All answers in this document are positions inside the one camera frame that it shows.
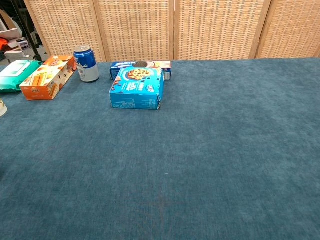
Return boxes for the blue chocolate chip cookie box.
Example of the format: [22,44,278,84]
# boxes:
[109,67,165,111]

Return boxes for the Oreo cookie package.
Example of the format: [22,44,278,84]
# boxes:
[109,60,173,82]

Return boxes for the orange wafer roll box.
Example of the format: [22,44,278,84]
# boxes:
[19,54,78,102]

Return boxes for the low white tray box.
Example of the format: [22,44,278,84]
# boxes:
[4,49,27,64]

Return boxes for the teal carpet table cloth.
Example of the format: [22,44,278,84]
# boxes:
[0,57,320,240]

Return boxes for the blue and white drink can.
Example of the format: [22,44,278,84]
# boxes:
[72,44,100,84]

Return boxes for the woven rattan screen panel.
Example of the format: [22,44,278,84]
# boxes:
[254,0,320,60]
[92,0,175,63]
[23,0,107,64]
[173,0,272,61]

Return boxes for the green wet wipes pack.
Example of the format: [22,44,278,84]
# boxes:
[0,59,44,94]

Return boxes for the black tripod stand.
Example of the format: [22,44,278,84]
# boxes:
[9,0,44,62]

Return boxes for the small white blue carton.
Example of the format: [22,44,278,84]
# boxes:
[15,38,29,50]

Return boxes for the cream paper cup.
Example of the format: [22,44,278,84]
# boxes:
[0,97,8,118]

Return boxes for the orange cloth bundle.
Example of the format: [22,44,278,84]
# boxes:
[0,37,13,52]

